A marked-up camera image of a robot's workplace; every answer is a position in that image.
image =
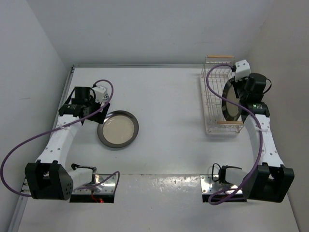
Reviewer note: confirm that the black checkered rim plate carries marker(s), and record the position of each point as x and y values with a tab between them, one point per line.
230	111

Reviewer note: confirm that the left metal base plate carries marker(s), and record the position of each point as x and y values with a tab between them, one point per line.
102	184

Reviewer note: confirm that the white wire dish rack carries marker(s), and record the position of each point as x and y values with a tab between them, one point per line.
219	116

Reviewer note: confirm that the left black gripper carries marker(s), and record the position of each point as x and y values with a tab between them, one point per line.
99	116

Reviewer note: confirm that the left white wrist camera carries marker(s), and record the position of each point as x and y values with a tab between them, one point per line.
99	92

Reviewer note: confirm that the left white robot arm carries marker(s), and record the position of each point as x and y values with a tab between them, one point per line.
47	177

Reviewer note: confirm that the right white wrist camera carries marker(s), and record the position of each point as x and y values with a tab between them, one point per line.
242	69

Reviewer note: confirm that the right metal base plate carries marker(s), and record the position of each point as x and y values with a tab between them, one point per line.
208	186

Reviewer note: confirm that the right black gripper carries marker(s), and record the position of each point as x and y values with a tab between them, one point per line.
236	83

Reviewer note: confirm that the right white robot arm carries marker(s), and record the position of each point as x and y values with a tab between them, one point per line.
270	179

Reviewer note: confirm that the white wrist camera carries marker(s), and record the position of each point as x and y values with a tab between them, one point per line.
242	69
99	92

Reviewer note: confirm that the metal base plate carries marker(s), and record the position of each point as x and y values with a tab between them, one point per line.
102	184
208	186

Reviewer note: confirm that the blue floral white plate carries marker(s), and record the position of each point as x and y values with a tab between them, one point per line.
105	98

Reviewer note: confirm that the silver rimmed cream plate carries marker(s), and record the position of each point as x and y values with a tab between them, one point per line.
119	129

